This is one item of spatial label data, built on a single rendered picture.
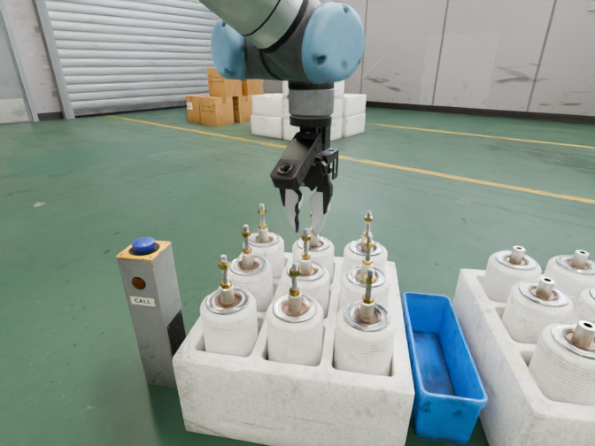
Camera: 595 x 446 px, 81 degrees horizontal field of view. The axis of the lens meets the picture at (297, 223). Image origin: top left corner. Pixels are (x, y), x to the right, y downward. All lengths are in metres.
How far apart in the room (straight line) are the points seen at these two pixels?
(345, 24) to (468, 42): 5.24
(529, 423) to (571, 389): 0.08
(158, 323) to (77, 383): 0.27
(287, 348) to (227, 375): 0.11
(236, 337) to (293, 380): 0.12
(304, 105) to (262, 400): 0.48
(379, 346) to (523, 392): 0.22
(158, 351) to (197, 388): 0.15
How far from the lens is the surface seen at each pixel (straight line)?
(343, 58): 0.40
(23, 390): 1.00
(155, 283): 0.69
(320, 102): 0.57
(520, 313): 0.75
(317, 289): 0.67
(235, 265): 0.72
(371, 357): 0.59
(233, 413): 0.70
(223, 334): 0.62
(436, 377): 0.89
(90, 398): 0.91
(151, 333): 0.77
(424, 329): 0.97
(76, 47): 5.57
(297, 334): 0.58
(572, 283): 0.88
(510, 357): 0.72
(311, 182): 0.60
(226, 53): 0.50
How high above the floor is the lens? 0.62
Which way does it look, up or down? 24 degrees down
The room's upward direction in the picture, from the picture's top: straight up
